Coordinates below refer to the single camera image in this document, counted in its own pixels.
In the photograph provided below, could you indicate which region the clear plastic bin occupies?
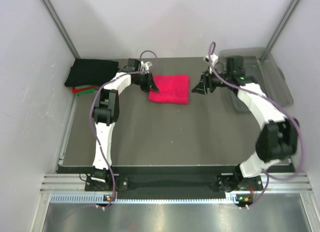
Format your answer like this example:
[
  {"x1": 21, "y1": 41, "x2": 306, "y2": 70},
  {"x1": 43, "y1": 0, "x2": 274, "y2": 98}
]
[{"x1": 218, "y1": 48, "x2": 294, "y2": 107}]

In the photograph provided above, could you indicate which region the aluminium frame rail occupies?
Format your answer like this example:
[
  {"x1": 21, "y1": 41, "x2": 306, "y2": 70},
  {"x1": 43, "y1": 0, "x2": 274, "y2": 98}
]
[{"x1": 40, "y1": 173, "x2": 312, "y2": 194}]

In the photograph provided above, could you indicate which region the pink t shirt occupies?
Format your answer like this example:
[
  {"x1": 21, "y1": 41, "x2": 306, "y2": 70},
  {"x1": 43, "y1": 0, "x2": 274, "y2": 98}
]
[{"x1": 148, "y1": 75, "x2": 190, "y2": 105}]

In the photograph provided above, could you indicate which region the grey cable duct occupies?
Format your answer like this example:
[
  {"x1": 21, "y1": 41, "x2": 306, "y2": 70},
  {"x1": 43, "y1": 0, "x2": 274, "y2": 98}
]
[{"x1": 50, "y1": 193, "x2": 252, "y2": 205}]

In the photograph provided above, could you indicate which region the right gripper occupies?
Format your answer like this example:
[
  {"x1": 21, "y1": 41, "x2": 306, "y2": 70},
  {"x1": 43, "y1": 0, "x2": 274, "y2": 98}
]
[{"x1": 191, "y1": 66, "x2": 232, "y2": 96}]

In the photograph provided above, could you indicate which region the corner frame post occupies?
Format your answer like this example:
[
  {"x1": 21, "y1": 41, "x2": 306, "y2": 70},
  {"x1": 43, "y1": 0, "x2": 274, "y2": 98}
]
[
  {"x1": 41, "y1": 0, "x2": 81, "y2": 59},
  {"x1": 259, "y1": 0, "x2": 302, "y2": 63}
]

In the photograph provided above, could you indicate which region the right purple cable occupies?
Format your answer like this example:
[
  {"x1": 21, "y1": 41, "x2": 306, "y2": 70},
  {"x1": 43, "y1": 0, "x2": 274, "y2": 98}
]
[{"x1": 207, "y1": 41, "x2": 306, "y2": 209}]

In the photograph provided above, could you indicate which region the right corner frame post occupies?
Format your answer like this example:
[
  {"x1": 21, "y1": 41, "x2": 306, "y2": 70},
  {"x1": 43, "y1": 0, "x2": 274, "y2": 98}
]
[{"x1": 259, "y1": 0, "x2": 302, "y2": 63}]

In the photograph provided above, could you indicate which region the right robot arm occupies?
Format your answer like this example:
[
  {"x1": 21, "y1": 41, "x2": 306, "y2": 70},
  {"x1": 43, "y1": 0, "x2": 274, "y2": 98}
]
[{"x1": 192, "y1": 54, "x2": 298, "y2": 192}]

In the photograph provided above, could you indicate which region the left corner frame post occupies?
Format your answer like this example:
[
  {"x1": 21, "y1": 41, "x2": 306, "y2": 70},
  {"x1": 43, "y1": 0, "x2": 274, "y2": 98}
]
[{"x1": 41, "y1": 0, "x2": 81, "y2": 59}]

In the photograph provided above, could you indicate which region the folded black t shirt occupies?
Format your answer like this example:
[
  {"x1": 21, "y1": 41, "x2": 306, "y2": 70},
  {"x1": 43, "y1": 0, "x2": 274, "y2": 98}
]
[{"x1": 64, "y1": 59, "x2": 119, "y2": 87}]

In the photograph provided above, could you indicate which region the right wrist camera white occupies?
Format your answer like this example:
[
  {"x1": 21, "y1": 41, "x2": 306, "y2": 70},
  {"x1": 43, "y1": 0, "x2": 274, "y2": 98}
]
[{"x1": 203, "y1": 54, "x2": 219, "y2": 66}]

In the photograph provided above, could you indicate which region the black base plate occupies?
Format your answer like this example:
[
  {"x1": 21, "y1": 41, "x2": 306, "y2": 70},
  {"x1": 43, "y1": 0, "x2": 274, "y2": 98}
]
[{"x1": 85, "y1": 165, "x2": 263, "y2": 200}]

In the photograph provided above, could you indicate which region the folded green t shirt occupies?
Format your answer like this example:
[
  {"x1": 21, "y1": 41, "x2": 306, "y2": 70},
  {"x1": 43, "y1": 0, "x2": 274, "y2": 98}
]
[{"x1": 72, "y1": 88, "x2": 95, "y2": 96}]

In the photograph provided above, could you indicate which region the folded red t shirt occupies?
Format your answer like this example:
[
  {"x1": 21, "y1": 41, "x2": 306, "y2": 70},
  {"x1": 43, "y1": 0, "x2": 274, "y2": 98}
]
[{"x1": 72, "y1": 86, "x2": 96, "y2": 95}]

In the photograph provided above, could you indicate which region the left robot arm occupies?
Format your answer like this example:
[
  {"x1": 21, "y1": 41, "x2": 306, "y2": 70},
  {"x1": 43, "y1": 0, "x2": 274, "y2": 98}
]
[{"x1": 89, "y1": 59, "x2": 159, "y2": 190}]

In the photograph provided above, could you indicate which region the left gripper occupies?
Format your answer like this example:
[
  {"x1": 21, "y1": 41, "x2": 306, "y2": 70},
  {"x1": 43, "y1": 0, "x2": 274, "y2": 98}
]
[{"x1": 132, "y1": 71, "x2": 159, "y2": 93}]

